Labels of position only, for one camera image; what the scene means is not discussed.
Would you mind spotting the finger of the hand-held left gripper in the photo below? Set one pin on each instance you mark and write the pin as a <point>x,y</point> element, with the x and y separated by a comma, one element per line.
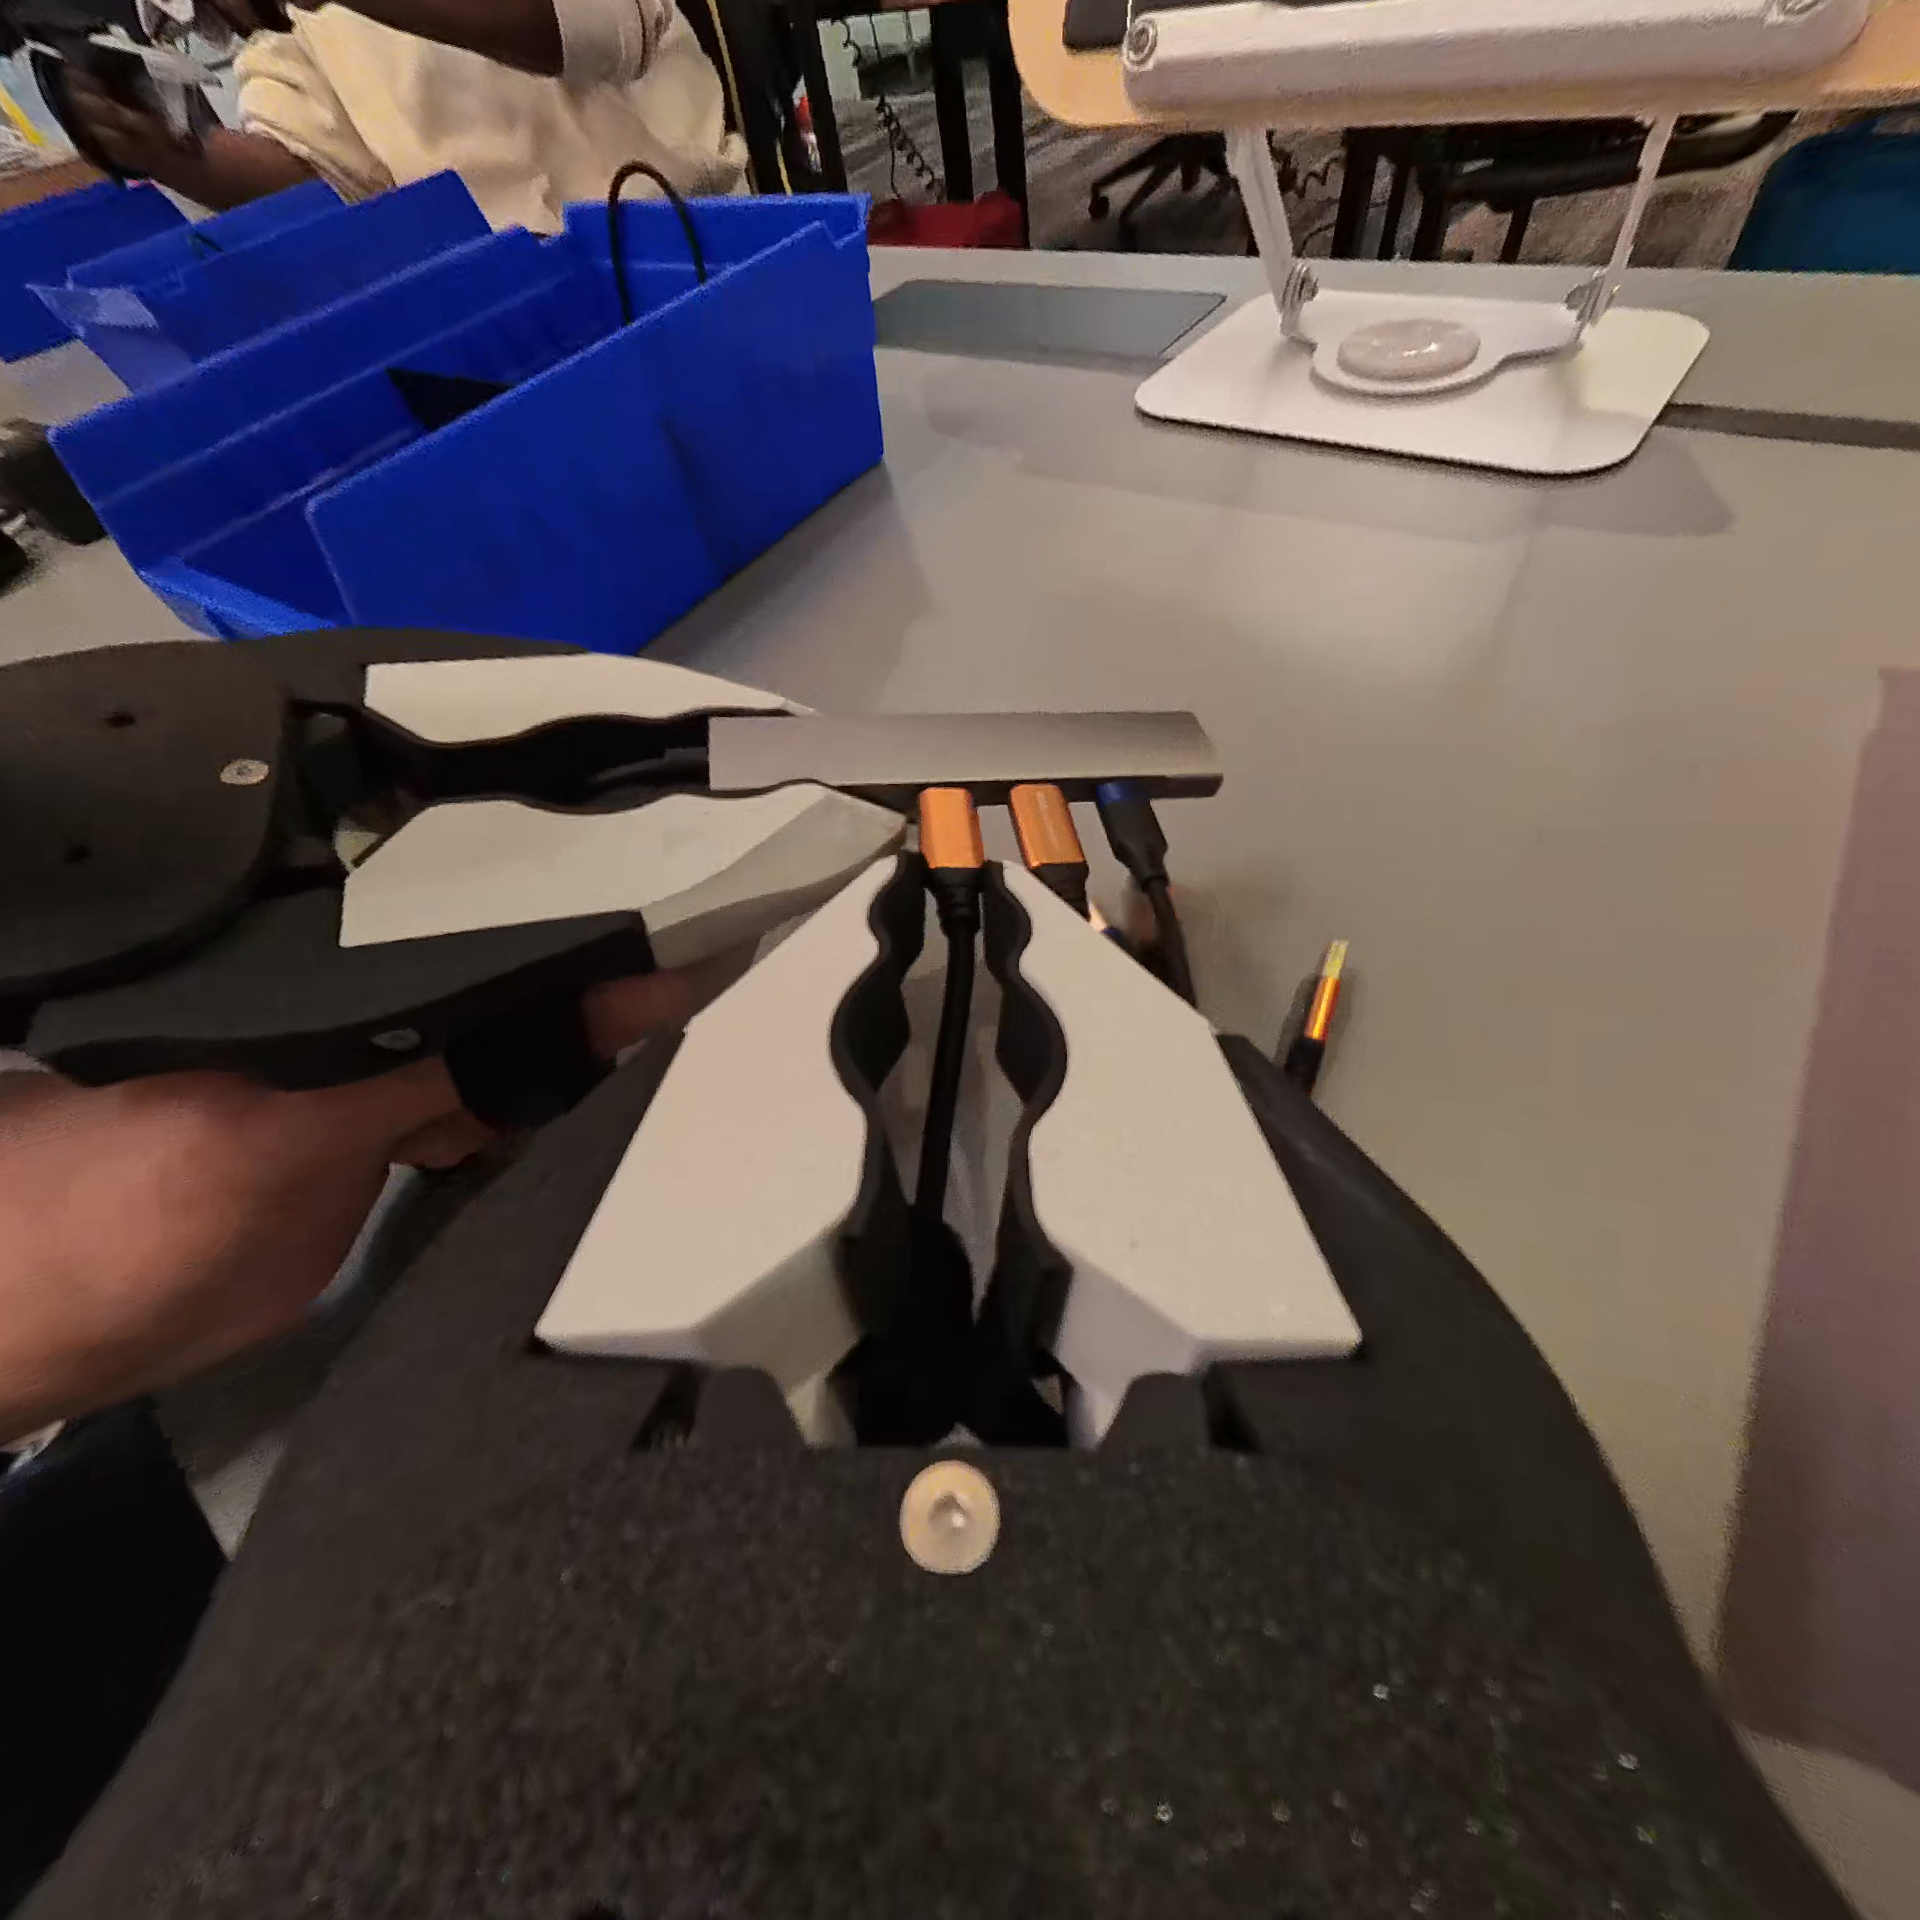
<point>524,699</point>
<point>600,869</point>

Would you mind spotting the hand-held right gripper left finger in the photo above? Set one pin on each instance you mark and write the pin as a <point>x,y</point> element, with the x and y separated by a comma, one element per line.
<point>720,1184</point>

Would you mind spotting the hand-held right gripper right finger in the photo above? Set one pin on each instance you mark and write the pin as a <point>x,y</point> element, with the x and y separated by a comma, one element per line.
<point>1186,1184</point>

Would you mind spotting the blue plastic bin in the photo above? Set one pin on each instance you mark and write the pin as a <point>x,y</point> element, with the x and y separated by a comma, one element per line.
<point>301,255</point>
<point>76,255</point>
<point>600,494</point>

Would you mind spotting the grey usb hub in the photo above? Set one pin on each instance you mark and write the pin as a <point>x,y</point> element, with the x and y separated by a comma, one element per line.
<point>975,751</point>

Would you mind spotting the person's left hand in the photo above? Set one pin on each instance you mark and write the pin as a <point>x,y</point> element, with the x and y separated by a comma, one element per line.
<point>181,1230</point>

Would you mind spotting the black bin divider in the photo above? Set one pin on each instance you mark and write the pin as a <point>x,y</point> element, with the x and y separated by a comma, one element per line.
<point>451,398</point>

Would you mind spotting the person's dark trousers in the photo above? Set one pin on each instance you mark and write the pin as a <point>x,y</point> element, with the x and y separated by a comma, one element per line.
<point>91,1652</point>

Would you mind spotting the white laptop stand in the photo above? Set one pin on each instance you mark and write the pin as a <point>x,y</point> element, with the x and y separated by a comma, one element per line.
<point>1426,421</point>

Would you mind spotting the blue storage box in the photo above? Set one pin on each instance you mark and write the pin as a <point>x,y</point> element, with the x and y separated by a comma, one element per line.
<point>1829,195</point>

